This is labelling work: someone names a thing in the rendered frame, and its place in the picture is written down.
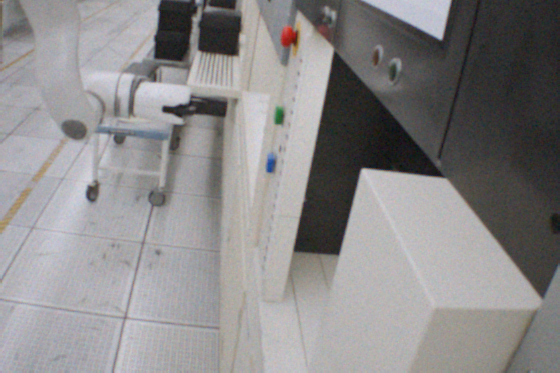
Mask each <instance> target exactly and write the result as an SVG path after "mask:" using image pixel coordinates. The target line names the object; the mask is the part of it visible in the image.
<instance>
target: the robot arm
mask: <svg viewBox="0 0 560 373"><path fill-rule="evenodd" d="M19 3H20V4H21V5H22V6H21V7H22V8H23V10H24V12H25V14H26V17H27V18H28V20H29V23H30V24H31V25H32V26H31V27H32V29H33V32H34V38H35V44H34V57H35V58H34V66H35V77H36V81H37V83H38V84H37V86H38V89H39V91H40V93H41V97H42V99H43V101H44V103H45V106H46V108H47V109H48V110H49V112H50V113H49V114H50V115H51V117H52V119H53V120H54V121H55V124H56V126H57V127H58V128H59V129H60V130H61V132H62V134H64V135H65V136H66V137H68V138H69V139H70V140H73V141H85V140H87V139H89V138H91V137H92V135H93V133H94V131H95V130H96V128H97V126H98V124H99V121H100V118H101V117H114V118H120V119H128V120H130V119H131V116H133V117H136V116H139V117H143V118H147V119H151V120H156V121H162V122H168V123H174V124H181V125H182V124H184V123H186V121H187V117H188V116H190V117H192V116H194V114H200V115H204V114H205V115H212V116H220V117H226V115H227V108H228V99H227V98H220V97H216V98H212V97H205V96H200V95H197V94H194V93H192V91H191V89H190V87H189V86H187V87H185V86H180V85H172V84H162V83H153V82H142V79H141V77H138V78H137V79H136V76H135V75H131V74H123V73H117V72H110V71H109V72H103V71H96V70H90V69H86V70H83V69H80V68H79V63H78V54H79V50H78V44H79V36H80V31H81V15H80V12H79V11H78V10H79V8H78V6H77V4H76V1H75V0H19ZM188 102H189V105H187V103H188Z"/></svg>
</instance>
